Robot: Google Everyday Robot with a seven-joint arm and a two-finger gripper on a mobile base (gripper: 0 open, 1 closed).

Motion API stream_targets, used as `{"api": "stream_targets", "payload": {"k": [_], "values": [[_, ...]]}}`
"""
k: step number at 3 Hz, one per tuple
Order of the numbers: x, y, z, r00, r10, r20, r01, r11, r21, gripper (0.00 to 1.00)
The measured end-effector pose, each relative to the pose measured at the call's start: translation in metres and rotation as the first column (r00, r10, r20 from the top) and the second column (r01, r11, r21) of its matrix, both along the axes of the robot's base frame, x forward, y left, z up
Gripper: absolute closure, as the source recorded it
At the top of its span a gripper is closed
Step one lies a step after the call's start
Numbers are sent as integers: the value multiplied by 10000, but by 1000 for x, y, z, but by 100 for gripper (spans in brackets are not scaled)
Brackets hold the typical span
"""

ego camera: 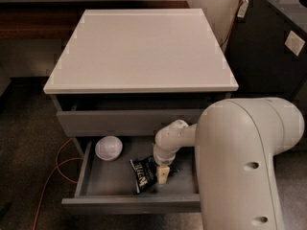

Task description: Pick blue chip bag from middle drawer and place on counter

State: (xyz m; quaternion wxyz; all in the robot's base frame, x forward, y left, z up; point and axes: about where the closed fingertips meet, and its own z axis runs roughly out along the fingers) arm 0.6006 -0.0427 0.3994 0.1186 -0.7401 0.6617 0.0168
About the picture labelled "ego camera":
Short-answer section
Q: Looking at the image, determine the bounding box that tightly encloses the orange floor cable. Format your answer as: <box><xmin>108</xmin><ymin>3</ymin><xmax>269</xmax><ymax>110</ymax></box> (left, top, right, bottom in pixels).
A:
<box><xmin>32</xmin><ymin>137</ymin><xmax>83</xmax><ymax>230</ymax></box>

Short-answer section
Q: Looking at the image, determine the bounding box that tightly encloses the grey drawer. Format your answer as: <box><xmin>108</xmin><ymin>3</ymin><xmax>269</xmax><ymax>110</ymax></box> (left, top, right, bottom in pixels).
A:
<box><xmin>62</xmin><ymin>136</ymin><xmax>201</xmax><ymax>215</ymax></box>
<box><xmin>57</xmin><ymin>93</ymin><xmax>223</xmax><ymax>137</ymax></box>

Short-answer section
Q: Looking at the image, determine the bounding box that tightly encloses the black cabinet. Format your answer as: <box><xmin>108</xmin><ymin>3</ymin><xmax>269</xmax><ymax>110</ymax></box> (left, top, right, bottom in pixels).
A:
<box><xmin>225</xmin><ymin>0</ymin><xmax>307</xmax><ymax>102</ymax></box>

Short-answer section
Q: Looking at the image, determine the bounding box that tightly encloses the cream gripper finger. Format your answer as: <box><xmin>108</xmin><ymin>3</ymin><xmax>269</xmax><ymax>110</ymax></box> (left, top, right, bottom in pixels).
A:
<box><xmin>156</xmin><ymin>166</ymin><xmax>170</xmax><ymax>185</ymax></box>

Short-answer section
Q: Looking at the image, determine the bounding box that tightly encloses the dark wooden bench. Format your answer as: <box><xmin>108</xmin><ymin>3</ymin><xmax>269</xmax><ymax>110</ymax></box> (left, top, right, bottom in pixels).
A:
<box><xmin>0</xmin><ymin>1</ymin><xmax>189</xmax><ymax>39</ymax></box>

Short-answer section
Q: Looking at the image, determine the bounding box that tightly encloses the blue chip bag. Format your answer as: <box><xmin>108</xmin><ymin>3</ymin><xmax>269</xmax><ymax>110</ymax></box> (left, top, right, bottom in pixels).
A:
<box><xmin>129</xmin><ymin>155</ymin><xmax>179</xmax><ymax>196</ymax></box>

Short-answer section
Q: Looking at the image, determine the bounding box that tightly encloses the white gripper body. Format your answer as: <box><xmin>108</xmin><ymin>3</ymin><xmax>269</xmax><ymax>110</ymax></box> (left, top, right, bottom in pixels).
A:
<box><xmin>153</xmin><ymin>145</ymin><xmax>177</xmax><ymax>166</ymax></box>

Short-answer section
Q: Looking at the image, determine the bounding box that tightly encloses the grey top drawer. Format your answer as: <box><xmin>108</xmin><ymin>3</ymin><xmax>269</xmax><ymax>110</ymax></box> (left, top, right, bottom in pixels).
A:
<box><xmin>57</xmin><ymin>93</ymin><xmax>223</xmax><ymax>137</ymax></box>

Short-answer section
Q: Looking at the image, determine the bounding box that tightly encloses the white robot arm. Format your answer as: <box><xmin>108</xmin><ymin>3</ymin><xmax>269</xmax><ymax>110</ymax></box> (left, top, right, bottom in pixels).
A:
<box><xmin>153</xmin><ymin>97</ymin><xmax>305</xmax><ymax>230</ymax></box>

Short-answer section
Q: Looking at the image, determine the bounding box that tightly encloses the white bowl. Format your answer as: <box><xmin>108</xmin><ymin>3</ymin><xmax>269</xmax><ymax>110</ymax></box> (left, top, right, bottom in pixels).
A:
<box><xmin>95</xmin><ymin>136</ymin><xmax>123</xmax><ymax>161</ymax></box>

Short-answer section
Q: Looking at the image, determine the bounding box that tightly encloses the white label sticker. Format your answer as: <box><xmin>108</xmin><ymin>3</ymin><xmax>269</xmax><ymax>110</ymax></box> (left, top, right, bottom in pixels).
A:
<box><xmin>285</xmin><ymin>31</ymin><xmax>305</xmax><ymax>57</ymax></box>

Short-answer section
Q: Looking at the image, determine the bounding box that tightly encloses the grey drawer cabinet white top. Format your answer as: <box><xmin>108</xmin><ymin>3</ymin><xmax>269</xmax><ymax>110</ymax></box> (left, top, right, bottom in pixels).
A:
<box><xmin>42</xmin><ymin>8</ymin><xmax>240</xmax><ymax>155</ymax></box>

